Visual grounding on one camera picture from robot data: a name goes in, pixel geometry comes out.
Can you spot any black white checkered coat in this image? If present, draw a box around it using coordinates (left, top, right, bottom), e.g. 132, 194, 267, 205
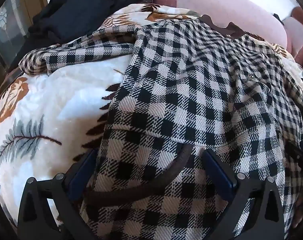
20, 15, 303, 239

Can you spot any leaf patterned plush blanket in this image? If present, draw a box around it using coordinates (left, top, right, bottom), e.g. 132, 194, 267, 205
0, 3, 303, 230

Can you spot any wooden wardrobe with glass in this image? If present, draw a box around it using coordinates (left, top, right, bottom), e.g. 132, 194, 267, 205
0, 0, 47, 86

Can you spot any dark navy garment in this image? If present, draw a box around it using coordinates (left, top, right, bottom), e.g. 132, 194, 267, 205
11, 0, 142, 68

